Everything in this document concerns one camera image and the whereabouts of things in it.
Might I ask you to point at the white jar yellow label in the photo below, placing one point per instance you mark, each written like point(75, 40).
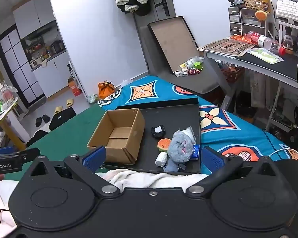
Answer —
point(187, 64)

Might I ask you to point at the black floor fan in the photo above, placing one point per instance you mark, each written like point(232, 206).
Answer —
point(296, 137)

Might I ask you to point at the white kitchen cabinet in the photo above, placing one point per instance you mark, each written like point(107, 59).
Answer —
point(54, 76)

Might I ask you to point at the black desk mat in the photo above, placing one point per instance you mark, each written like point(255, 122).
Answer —
point(283, 67)

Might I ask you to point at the grey desk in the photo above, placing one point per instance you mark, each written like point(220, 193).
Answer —
point(270, 73)

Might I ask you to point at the white microwave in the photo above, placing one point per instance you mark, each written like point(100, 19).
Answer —
point(36, 63)

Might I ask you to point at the orange round plush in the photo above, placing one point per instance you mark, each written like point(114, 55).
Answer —
point(261, 15)

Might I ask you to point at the black and white soft toy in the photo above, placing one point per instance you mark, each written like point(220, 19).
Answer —
point(157, 131)

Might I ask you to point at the yellow slipper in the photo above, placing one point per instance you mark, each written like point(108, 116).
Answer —
point(69, 103)
point(58, 109)

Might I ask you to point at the clear plastic bag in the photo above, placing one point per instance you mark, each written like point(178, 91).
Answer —
point(92, 99)

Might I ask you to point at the white charger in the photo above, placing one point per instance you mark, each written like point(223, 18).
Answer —
point(178, 74)

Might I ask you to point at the green hexagonal container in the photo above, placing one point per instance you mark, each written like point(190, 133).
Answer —
point(198, 65)

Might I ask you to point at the red-orange carton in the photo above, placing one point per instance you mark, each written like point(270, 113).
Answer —
point(75, 89)

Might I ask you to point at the clear plastic bottle red cap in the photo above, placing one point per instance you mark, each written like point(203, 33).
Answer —
point(263, 41)

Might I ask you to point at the panda figurine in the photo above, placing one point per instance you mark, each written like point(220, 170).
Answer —
point(288, 42)

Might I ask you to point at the black laptop bag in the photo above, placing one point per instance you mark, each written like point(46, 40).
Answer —
point(62, 119)

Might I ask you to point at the black shallow tray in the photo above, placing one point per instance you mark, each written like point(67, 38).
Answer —
point(173, 117)

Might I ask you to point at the green plastic packet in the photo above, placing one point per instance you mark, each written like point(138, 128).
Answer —
point(263, 55)

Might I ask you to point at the grey padded bench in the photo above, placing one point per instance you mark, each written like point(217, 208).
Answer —
point(201, 83)

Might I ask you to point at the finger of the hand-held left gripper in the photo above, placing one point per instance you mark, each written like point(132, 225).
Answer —
point(3, 150)
point(28, 153)

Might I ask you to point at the denim cloth piece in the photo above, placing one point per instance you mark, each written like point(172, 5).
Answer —
point(173, 166)

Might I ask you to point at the grey drawer organizer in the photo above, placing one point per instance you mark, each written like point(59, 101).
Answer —
point(248, 22)

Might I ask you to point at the brown cardboard box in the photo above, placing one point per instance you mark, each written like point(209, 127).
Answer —
point(116, 138)

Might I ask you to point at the brown board tray lid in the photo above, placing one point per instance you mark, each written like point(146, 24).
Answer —
point(172, 42)

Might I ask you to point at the small white figure toy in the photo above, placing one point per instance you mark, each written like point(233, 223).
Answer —
point(185, 72)

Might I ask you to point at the white keyboard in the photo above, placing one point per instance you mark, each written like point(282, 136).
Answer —
point(293, 10)

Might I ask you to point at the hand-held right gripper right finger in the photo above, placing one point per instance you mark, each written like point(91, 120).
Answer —
point(213, 160)

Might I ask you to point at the yellow-legged side table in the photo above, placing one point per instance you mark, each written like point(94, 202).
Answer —
point(5, 124)

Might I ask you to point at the white floor rack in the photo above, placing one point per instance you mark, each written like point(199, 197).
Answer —
point(78, 81)

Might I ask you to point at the small red figure toys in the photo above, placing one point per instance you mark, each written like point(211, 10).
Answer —
point(195, 71)

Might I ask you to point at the white plastic bag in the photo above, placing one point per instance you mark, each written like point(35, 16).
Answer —
point(126, 83)

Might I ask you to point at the black-framed sliding door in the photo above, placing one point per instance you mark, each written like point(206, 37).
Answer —
point(17, 64)

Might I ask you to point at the black cloth on floor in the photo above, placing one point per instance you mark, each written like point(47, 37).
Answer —
point(37, 137)

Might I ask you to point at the white fluffy towel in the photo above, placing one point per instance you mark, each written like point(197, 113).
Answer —
point(144, 178)

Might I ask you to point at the blue paper carton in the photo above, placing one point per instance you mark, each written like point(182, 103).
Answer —
point(196, 152)

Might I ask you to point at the blue-grey plush toy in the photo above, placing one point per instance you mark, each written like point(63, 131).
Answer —
point(180, 147)

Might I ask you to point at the red basket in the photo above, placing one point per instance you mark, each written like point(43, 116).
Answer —
point(232, 74)

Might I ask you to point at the wicker basket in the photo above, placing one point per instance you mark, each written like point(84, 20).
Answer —
point(253, 3)

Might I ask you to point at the grey door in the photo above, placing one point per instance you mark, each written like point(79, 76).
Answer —
point(149, 22)

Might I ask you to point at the green sheet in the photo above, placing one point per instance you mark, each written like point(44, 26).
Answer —
point(72, 133)

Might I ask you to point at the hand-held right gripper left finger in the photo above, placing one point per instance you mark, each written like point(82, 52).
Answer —
point(94, 158)

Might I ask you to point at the orange gift bag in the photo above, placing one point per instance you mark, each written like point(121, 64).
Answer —
point(106, 90)

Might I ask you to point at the brown printed board mat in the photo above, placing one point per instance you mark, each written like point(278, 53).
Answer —
point(226, 46)

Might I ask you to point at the orange bun soft toy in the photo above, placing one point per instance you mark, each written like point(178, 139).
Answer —
point(164, 145)

